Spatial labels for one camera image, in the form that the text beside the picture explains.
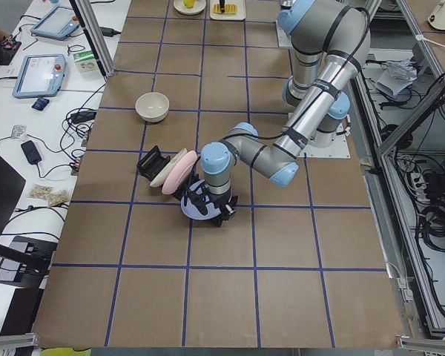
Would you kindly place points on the cream plate in rack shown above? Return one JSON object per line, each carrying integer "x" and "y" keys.
{"x": 163, "y": 174}

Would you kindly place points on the aluminium frame post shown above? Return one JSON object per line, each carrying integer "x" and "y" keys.
{"x": 88, "y": 22}

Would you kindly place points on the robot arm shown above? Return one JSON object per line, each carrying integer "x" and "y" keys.
{"x": 331, "y": 42}

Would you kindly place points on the cream rectangular tray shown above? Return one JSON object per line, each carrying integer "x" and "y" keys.
{"x": 239, "y": 16}

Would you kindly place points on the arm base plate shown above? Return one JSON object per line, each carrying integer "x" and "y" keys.
{"x": 283, "y": 40}
{"x": 330, "y": 139}

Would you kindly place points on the black plate rack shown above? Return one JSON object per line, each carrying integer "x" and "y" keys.
{"x": 152, "y": 165}

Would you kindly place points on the far teach pendant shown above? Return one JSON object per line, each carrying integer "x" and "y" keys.
{"x": 58, "y": 24}

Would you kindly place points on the black power adapter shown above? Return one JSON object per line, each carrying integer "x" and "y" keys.
{"x": 109, "y": 32}

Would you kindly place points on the cream plate under lemon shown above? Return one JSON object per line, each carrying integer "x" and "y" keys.
{"x": 199, "y": 6}

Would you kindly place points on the black phone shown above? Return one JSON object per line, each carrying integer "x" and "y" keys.
{"x": 31, "y": 152}

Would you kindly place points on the near teach pendant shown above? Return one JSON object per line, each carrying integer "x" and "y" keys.
{"x": 40, "y": 76}

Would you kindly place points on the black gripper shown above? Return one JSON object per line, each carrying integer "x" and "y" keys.
{"x": 216, "y": 200}

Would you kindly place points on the cream bowl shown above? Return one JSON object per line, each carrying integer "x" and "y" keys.
{"x": 152, "y": 107}

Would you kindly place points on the blue plate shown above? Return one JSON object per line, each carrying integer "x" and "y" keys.
{"x": 190, "y": 211}

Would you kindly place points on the pink plate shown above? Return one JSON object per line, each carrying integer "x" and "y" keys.
{"x": 179, "y": 173}

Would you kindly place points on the teach pendant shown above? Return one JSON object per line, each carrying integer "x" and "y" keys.
{"x": 40, "y": 76}
{"x": 58, "y": 24}

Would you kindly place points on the green white carton box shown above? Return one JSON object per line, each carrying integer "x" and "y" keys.
{"x": 85, "y": 61}

